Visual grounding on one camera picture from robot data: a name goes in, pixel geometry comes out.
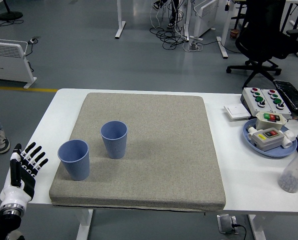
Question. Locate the white push-button control box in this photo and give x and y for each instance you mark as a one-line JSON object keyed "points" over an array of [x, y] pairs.
{"points": [[276, 105], [251, 100]]}

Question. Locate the white wall switch plate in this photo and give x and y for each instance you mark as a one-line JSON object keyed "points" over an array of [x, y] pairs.
{"points": [[236, 112]]}

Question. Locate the grey-brown foam mat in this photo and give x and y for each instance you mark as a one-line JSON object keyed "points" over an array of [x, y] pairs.
{"points": [[151, 150]]}

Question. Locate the grey switch box yellow label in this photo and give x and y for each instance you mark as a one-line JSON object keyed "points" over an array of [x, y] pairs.
{"points": [[266, 141]]}

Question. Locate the black office chair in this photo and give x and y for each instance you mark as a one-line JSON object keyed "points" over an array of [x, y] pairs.
{"points": [[261, 37]]}

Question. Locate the black fan base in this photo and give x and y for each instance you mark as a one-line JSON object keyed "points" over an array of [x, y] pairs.
{"points": [[10, 15]]}

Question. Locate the black wrapped keyboard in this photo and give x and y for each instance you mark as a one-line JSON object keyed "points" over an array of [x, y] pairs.
{"points": [[291, 95]]}

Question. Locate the white pipe fitting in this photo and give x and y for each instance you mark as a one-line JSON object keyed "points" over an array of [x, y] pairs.
{"points": [[288, 140]]}

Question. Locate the white switch box green red buttons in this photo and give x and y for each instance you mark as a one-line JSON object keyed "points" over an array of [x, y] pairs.
{"points": [[269, 122]]}

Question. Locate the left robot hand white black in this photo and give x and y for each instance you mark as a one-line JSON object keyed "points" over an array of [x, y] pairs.
{"points": [[15, 195]]}

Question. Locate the small brown container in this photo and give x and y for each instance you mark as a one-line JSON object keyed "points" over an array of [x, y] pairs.
{"points": [[234, 33]]}

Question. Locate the clear bottle red cap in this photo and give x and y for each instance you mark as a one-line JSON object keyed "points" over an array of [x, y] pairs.
{"points": [[294, 172]]}

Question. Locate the white panel heater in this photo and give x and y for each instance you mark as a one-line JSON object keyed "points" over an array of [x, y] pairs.
{"points": [[6, 62], [206, 15]]}

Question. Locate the blue ribbed plastic cup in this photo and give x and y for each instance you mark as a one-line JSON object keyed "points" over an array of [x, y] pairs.
{"points": [[115, 147], [76, 167]]}

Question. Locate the grey floor power socket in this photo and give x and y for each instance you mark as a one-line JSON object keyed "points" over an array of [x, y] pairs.
{"points": [[34, 40]]}

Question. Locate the blue round plate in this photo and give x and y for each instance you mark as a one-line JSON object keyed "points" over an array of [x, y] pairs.
{"points": [[276, 152]]}

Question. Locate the white desk leg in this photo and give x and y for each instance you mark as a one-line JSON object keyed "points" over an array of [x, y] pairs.
{"points": [[120, 22], [186, 22], [222, 45]]}

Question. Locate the white table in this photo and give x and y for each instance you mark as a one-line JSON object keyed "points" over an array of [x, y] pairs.
{"points": [[239, 175]]}

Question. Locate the person's foot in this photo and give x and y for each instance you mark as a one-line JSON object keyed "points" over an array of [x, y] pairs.
{"points": [[0, 142], [159, 4]]}

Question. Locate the silver floor socket box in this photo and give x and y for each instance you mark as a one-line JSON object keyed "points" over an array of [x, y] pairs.
{"points": [[225, 223]]}

